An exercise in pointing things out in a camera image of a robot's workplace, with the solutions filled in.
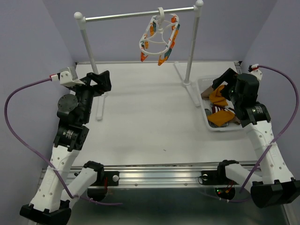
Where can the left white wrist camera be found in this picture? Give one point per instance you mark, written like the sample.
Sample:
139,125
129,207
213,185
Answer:
68,77

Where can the mustard brown striped sock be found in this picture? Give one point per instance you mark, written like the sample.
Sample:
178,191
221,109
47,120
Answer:
216,97

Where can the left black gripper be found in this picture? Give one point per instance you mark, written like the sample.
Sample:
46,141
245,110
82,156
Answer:
103,79

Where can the white round clip hanger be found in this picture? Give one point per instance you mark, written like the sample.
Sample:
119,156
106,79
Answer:
160,34

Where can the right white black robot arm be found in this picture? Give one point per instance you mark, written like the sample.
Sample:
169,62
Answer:
270,182

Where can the white clothes drying rack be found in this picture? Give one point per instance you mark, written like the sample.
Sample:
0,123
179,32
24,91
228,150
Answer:
82,21

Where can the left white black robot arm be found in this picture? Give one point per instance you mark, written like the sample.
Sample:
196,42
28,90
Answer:
53,202

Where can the beige sock in basket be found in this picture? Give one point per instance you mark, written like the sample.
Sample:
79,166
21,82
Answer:
206,94

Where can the yellow orange clothes peg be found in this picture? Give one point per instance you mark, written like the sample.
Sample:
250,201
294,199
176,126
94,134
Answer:
161,60

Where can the mustard sock in basket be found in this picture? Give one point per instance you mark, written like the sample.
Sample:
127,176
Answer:
221,117

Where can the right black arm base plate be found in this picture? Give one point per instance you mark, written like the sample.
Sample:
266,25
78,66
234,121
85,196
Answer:
209,177

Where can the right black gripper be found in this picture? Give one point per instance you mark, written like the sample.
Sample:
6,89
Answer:
230,76

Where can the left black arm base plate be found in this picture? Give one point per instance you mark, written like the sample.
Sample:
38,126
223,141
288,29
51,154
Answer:
107,178

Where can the white plastic laundry basket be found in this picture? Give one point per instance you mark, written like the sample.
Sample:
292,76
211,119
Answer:
202,84

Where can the aluminium rail frame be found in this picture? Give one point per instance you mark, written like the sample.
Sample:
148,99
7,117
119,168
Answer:
155,190

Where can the teal clothes peg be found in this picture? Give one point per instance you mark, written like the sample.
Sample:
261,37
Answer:
167,54

